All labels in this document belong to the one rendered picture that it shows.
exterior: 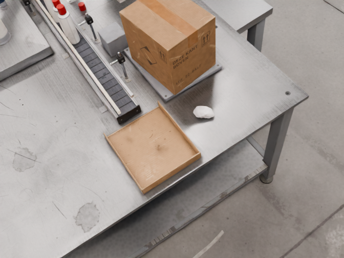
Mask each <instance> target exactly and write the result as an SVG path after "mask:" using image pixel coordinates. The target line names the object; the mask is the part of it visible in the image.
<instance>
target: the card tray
mask: <svg viewBox="0 0 344 258"><path fill-rule="evenodd" d="M103 134H104V136H105V138H106V139H107V141H108V142H109V144H110V145H111V147H112V148H113V150H114V151H115V153H116V154H117V156H118V157H119V159H120V160H121V162H122V163H123V165H124V166H125V168H126V169H127V171H128V172H129V174H130V175H131V177H132V178H133V180H134V181H135V182H136V184H137V185H138V187H139V188H140V190H141V191H142V193H143V194H145V193H147V192H148V191H150V190H151V189H153V188H154V187H156V186H157V185H159V184H161V183H162V182H164V181H165V180H167V179H168V178H170V177H171V176H173V175H174V174H176V173H178V172H179V171H181V170H182V169H184V168H185V167H187V166H189V165H190V164H192V163H193V162H195V161H196V160H198V159H199V158H201V152H200V151H199V150H198V149H197V147H196V146H195V145H194V144H193V142H192V141H191V140H190V139H189V138H188V136H187V135H186V134H185V133H184V132H183V130H182V129H181V128H180V127H179V125H178V124H177V123H176V122H175V121H174V119H173V118H172V117H171V115H170V114H169V113H168V112H167V110H166V109H165V108H164V107H163V106H162V104H161V103H160V102H159V101H158V107H156V108H155V109H153V110H151V111H150V112H148V113H146V114H145V115H143V116H141V117H139V118H138V119H136V120H134V121H133V122H131V123H129V124H128V125H126V126H124V127H123V128H121V129H119V130H118V131H116V132H114V133H112V134H111V135H109V136H106V135H105V133H103Z"/></svg>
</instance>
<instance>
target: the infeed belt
mask: <svg viewBox="0 0 344 258"><path fill-rule="evenodd" d="M35 1H36V0H35ZM39 1H40V2H41V3H42V5H43V6H44V7H45V9H46V10H47V11H48V9H47V6H46V4H45V2H44V0H39ZM36 2H37V1H36ZM37 4H38V3H37ZM38 5H39V4H38ZM39 6H40V5H39ZM40 8H41V7H40ZM41 9H42V8H41ZM42 11H43V10H42ZM43 12H44V11H43ZM48 13H49V11H48ZM44 14H45V13H44ZM49 14H50V13H49ZM45 15H46V14H45ZM46 16H47V15H46ZM47 18H48V17H47ZM48 19H49V18H48ZM49 21H50V19H49ZM50 22H51V21H50ZM51 23H52V22H51ZM56 24H57V23H56ZM52 25H53V24H52ZM57 25H58V26H59V28H60V29H61V31H62V32H63V30H62V28H61V25H60V23H58V24H57ZM53 26H54V25H53ZM54 28H55V26H54ZM55 29H56V28H55ZM56 30H57V29H56ZM76 30H77V28H76ZM57 32H58V31H57ZM77 32H78V35H79V37H80V43H78V44H76V45H72V46H73V47H74V48H75V50H76V51H77V53H78V54H79V55H80V57H81V58H82V59H83V61H84V62H85V63H86V65H87V66H88V67H89V69H90V70H91V71H92V73H93V74H94V76H95V77H96V78H97V80H98V81H99V82H100V84H101V85H102V86H103V88H104V89H105V91H106V92H107V93H108V95H109V96H110V97H111V99H112V100H113V102H114V103H115V105H116V106H117V107H118V109H119V110H120V112H121V114H119V115H118V113H117V112H116V111H115V109H114V108H113V106H112V105H111V104H110V102H109V101H108V100H107V98H106V97H105V95H104V94H103V92H102V91H101V90H100V88H99V87H98V85H97V84H96V83H95V81H94V80H93V79H92V77H91V76H90V75H89V76H90V77H91V79H92V80H93V81H94V83H95V84H96V85H97V87H98V88H99V90H100V91H101V92H102V94H103V95H104V97H105V98H106V100H107V101H108V102H109V104H110V105H111V106H112V108H113V109H114V111H115V112H116V113H117V115H118V116H119V117H121V116H123V115H124V114H126V113H128V112H130V111H131V110H133V109H135V108H136V107H137V106H136V105H135V104H134V102H133V101H132V100H131V98H130V97H129V96H128V94H127V93H126V92H125V90H124V89H123V88H122V86H121V85H120V84H119V83H118V81H117V80H116V79H115V77H114V76H113V75H112V74H111V72H110V71H109V70H108V68H107V67H106V66H105V65H104V63H103V62H102V61H101V59H100V58H99V57H98V55H97V54H96V53H95V52H94V50H93V49H92V48H91V46H90V45H89V44H88V43H87V41H86V40H85V39H84V37H83V36H82V35H81V34H80V32H79V31H78V30H77ZM58 33H59V32H58ZM63 33H64V32H63ZM59 34H60V33H59ZM60 36H61V34H60ZM61 37H62V36H61ZM62 38H63V37H62ZM63 40H64V39H63ZM64 41H65V40H64ZM65 43H66V41H65ZM66 44H67V43H66ZM67 45H68V44H67ZM68 47H69V46H68ZM69 48H70V47H69ZM70 50H71V48H70ZM71 51H72V50H71ZM72 52H73V51H72ZM73 54H74V52H73ZM74 55H75V54H74ZM75 56H76V55H75ZM76 58H77V57H76ZM77 59H78V58H77ZM78 61H79V59H78ZM79 62H80V61H79ZM80 63H81V62H80ZM81 65H82V63H81ZM82 66H83V65H82ZM83 68H84V66H83ZM84 69H85V68H84ZM85 70H86V69H85ZM86 72H87V70H86ZM87 73H88V72H87ZM88 74H89V73H88Z"/></svg>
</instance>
